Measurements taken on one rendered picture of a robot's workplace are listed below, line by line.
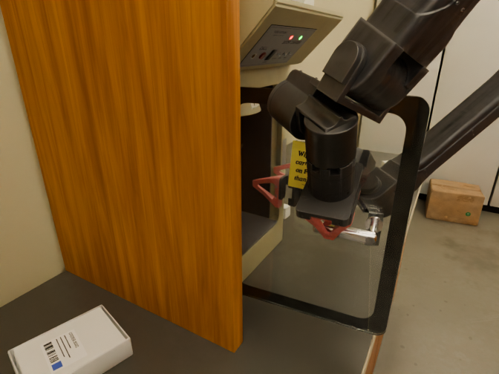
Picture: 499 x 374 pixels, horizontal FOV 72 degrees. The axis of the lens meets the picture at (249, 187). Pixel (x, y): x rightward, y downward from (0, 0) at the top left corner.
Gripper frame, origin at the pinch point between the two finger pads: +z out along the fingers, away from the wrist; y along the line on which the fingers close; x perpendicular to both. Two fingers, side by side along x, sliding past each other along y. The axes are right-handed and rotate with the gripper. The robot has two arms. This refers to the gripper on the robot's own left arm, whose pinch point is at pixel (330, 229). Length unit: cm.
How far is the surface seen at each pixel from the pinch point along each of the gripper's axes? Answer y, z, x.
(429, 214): -201, 217, 40
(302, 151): -7.8, -7.4, -6.2
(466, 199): -209, 198, 64
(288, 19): -21.0, -21.8, -11.5
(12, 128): -2, -9, -66
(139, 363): 23.4, 18.2, -27.6
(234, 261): 6.9, 4.5, -13.7
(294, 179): -5.8, -3.0, -7.2
